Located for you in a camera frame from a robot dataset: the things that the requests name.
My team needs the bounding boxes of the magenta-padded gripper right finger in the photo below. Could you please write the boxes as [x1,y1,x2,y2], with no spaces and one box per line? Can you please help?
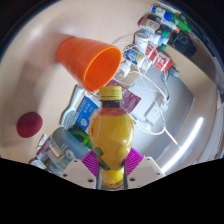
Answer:
[123,147,166,189]

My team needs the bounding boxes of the white round-headed handheld device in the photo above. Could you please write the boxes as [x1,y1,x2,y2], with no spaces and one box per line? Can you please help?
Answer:
[60,84,87,131]

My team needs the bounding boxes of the black boxy device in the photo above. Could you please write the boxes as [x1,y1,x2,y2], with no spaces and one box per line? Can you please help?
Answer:
[169,29,198,58]

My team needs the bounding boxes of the red and white canister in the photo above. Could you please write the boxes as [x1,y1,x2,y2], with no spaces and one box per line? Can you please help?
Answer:
[146,43,175,74]

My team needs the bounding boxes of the flat round red coaster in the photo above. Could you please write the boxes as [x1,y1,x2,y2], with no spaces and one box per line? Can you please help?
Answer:
[16,111,44,139]

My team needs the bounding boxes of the white power strip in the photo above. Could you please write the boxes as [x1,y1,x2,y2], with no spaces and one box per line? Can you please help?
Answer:
[143,99,168,127]

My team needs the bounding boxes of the white bottle with blue cap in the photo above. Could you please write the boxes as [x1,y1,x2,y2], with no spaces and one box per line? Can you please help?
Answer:
[149,4,175,22]

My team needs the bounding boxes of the white and blue box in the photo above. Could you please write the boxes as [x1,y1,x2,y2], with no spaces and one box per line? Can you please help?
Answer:
[75,96,103,133]

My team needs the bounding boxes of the magenta pouch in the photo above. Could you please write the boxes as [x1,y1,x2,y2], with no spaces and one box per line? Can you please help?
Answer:
[106,79,142,115]

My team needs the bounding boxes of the grey shaker bottle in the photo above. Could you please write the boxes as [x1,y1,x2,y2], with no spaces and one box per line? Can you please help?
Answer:
[49,127,92,162]

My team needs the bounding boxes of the white cable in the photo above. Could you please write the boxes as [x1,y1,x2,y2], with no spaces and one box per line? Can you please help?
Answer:
[111,33,178,146]

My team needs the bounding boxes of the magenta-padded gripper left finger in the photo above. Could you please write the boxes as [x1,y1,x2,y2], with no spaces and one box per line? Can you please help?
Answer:
[59,149,101,190]

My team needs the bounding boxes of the orange plastic cup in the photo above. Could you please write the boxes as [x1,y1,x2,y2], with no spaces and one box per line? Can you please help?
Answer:
[56,37,123,93]

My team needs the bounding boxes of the white light bar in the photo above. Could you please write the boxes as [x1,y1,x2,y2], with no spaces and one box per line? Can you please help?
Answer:
[159,116,205,174]

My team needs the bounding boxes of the yellow drink bottle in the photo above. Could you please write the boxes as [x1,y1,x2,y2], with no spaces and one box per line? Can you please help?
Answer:
[87,85,136,191]

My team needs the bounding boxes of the green plastic bottle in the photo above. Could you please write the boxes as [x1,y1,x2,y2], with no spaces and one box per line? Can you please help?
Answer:
[68,129,93,150]

